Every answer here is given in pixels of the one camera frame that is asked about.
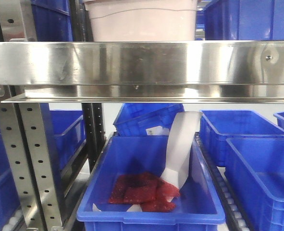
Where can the white plastic storage bin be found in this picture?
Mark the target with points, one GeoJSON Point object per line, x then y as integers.
{"type": "Point", "coordinates": [142, 20]}

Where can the perforated steel shelf upright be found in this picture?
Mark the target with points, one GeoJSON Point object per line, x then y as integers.
{"type": "Point", "coordinates": [26, 128]}

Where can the stainless steel shelf beam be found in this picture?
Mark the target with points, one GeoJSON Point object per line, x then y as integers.
{"type": "Point", "coordinates": [151, 72]}

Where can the blue crate tilted behind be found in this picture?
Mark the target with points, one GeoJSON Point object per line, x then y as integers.
{"type": "Point", "coordinates": [142, 119]}

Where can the white paper sheet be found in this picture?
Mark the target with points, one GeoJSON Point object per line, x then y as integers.
{"type": "Point", "coordinates": [178, 148]}

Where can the blue crate right rear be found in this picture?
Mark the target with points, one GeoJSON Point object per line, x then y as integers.
{"type": "Point", "coordinates": [218, 125]}

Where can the blue crate left middle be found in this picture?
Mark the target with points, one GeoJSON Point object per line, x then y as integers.
{"type": "Point", "coordinates": [69, 133]}

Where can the blue crate front centre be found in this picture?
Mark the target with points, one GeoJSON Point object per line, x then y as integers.
{"type": "Point", "coordinates": [197, 209]}

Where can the blue crate right front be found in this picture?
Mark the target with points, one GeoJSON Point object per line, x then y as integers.
{"type": "Point", "coordinates": [254, 168]}

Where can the blue crate upper left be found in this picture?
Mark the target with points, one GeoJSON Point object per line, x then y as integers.
{"type": "Point", "coordinates": [52, 20]}

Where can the blue crate upper right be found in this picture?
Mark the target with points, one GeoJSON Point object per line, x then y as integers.
{"type": "Point", "coordinates": [244, 20]}

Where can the black perforated rack post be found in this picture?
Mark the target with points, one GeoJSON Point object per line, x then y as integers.
{"type": "Point", "coordinates": [94, 129]}

